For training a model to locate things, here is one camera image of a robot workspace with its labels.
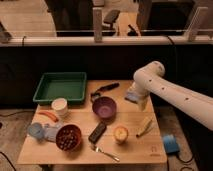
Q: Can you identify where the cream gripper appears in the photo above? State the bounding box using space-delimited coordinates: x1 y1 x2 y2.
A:
127 82 149 110

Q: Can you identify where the blue sponge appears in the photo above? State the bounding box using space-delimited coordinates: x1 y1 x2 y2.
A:
125 92 138 103

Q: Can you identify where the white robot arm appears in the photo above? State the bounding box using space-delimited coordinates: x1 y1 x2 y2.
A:
125 61 213 131

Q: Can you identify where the green plastic tray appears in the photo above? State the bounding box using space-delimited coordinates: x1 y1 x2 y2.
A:
33 72 87 105

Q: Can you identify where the yellow banana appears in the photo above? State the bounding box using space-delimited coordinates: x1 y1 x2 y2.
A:
136 117 152 138

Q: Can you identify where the purple bowl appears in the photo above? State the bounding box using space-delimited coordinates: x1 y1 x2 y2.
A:
92 96 117 119

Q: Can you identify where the yellow apple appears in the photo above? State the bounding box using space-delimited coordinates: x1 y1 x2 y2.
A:
113 126 128 144

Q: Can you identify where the black rectangular remote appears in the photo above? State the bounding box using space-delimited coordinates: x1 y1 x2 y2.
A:
88 122 107 144

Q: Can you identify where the blue box on floor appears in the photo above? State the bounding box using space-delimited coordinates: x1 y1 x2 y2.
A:
163 135 180 154

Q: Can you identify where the silver fork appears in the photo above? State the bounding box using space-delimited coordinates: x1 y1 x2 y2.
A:
90 144 120 162

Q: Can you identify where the white cup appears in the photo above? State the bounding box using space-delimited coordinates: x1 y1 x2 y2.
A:
51 98 68 117

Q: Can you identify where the red bowl with food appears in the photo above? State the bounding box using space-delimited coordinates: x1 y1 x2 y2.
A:
56 124 82 151

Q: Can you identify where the orange carrot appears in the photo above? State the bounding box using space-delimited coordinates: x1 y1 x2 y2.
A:
38 111 59 122

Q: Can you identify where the clear plastic bag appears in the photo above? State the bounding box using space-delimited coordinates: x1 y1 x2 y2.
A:
44 122 63 142

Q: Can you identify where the blue plastic cup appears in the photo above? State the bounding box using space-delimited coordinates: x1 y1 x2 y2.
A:
27 122 44 140

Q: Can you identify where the black handled peeler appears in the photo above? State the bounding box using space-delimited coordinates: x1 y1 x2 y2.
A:
90 83 120 102

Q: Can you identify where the white horizontal rail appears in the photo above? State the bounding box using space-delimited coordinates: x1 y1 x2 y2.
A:
0 35 213 47

